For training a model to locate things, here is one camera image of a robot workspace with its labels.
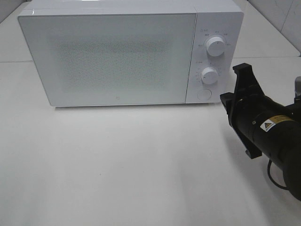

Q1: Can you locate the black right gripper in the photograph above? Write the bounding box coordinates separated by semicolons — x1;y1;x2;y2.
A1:
220;63;286;159

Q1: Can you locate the round door release button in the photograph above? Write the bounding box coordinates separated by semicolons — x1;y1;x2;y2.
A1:
197;89;212;102

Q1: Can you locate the white microwave door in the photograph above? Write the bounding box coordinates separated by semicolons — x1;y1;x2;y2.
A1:
18;14;196;107

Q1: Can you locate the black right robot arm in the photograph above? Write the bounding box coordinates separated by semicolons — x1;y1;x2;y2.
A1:
220;63;301;200

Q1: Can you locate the lower white dial knob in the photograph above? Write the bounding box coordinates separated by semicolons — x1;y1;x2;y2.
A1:
201;67;218;85

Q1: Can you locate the white dial knob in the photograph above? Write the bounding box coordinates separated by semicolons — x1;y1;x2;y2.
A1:
201;67;218;85
205;35;226;57

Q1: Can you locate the upper white dial knob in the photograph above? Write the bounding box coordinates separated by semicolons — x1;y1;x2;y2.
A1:
205;35;226;57

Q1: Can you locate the white microwave oven body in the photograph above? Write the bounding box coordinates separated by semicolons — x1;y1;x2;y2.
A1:
17;0;244;105

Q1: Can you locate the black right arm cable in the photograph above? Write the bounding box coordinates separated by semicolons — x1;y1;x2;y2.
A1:
267;159;291;189

